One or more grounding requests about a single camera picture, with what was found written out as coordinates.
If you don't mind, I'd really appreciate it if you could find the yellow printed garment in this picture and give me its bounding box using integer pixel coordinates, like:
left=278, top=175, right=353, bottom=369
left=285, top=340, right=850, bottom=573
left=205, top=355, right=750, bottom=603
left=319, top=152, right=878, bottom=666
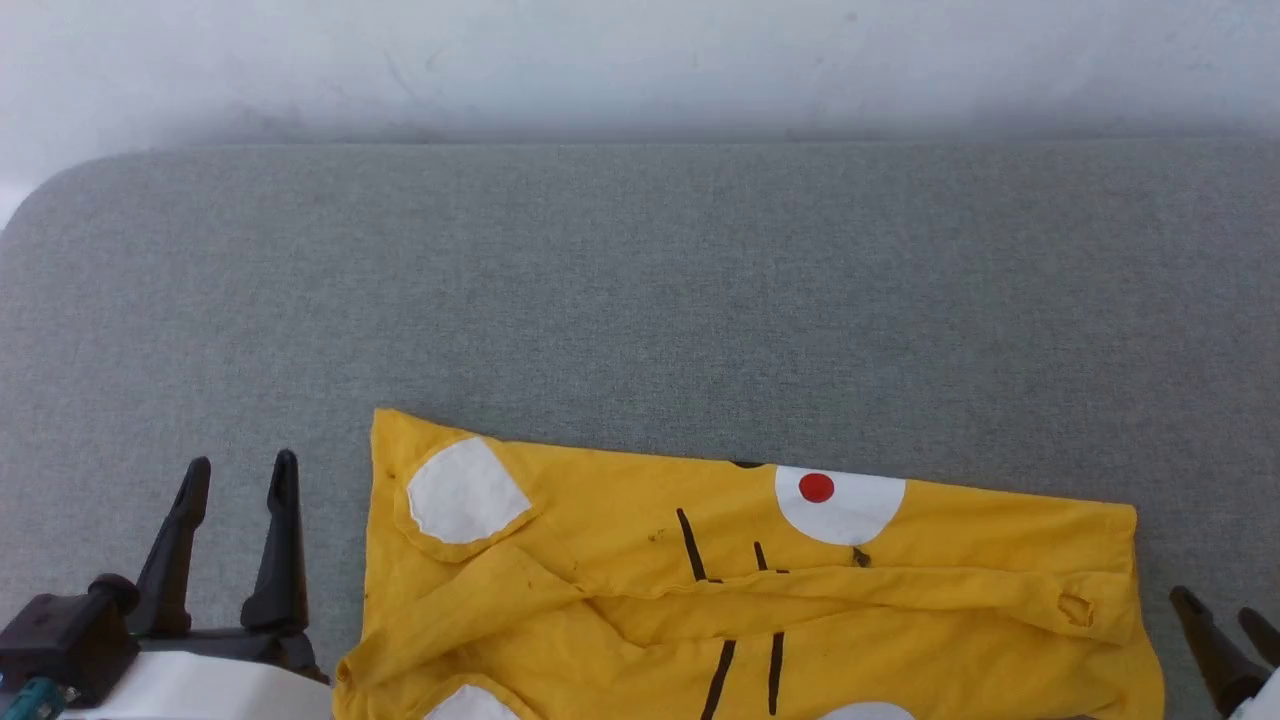
left=333, top=407, right=1167, bottom=720

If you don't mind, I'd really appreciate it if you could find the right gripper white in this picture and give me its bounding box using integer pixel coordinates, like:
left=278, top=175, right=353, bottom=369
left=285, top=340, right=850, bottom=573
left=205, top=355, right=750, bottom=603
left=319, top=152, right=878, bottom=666
left=1169, top=585, right=1280, bottom=720

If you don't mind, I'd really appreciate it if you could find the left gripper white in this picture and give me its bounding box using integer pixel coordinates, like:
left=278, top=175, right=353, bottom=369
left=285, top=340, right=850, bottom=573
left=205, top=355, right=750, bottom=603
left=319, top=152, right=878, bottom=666
left=60, top=449, right=337, bottom=720

